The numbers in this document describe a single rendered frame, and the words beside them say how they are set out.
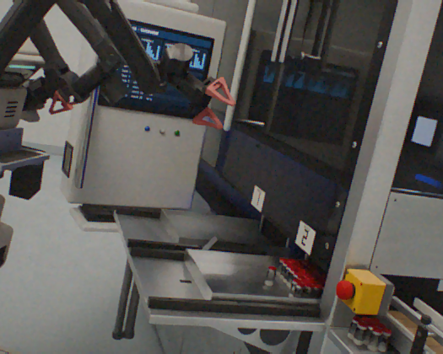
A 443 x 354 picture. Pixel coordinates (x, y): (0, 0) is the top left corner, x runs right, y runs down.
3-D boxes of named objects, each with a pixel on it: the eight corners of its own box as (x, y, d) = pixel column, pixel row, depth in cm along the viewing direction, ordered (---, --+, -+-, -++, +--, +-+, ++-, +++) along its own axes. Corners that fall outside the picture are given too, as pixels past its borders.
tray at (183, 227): (257, 229, 186) (260, 219, 185) (288, 259, 162) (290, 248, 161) (159, 218, 175) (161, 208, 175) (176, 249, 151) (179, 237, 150)
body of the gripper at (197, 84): (202, 90, 140) (180, 73, 141) (191, 115, 148) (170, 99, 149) (217, 79, 144) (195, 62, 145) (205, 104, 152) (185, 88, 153)
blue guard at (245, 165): (166, 126, 305) (172, 94, 302) (330, 267, 125) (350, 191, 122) (165, 126, 305) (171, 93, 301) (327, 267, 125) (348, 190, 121)
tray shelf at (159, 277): (251, 229, 191) (252, 224, 191) (353, 332, 126) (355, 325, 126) (113, 215, 176) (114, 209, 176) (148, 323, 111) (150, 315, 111)
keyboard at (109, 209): (180, 213, 213) (181, 207, 212) (195, 226, 201) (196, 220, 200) (77, 208, 194) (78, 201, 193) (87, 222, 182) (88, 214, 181)
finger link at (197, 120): (220, 123, 143) (192, 100, 144) (212, 139, 148) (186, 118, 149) (235, 110, 147) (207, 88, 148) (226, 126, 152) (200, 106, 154)
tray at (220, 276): (299, 270, 154) (302, 259, 154) (344, 314, 130) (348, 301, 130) (183, 260, 144) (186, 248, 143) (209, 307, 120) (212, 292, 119)
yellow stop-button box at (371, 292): (366, 300, 120) (375, 270, 119) (385, 316, 114) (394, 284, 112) (337, 298, 118) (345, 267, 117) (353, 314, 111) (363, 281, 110)
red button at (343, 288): (347, 295, 117) (352, 277, 116) (356, 303, 113) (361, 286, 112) (331, 294, 115) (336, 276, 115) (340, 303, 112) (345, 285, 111)
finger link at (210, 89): (229, 105, 137) (201, 83, 138) (220, 123, 143) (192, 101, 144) (244, 93, 141) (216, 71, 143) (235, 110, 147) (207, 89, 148)
